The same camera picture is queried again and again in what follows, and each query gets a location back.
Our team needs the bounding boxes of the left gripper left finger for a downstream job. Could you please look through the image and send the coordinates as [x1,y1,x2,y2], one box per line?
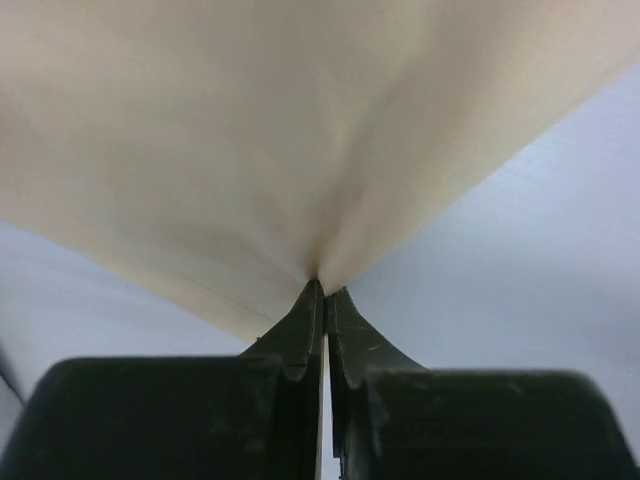
[9,280,324,479]

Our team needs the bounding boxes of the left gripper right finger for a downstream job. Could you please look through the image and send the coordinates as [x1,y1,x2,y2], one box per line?
[325,290,639,479]

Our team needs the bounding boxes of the yellow t shirt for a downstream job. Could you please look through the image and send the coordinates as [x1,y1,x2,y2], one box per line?
[1,1,639,339]

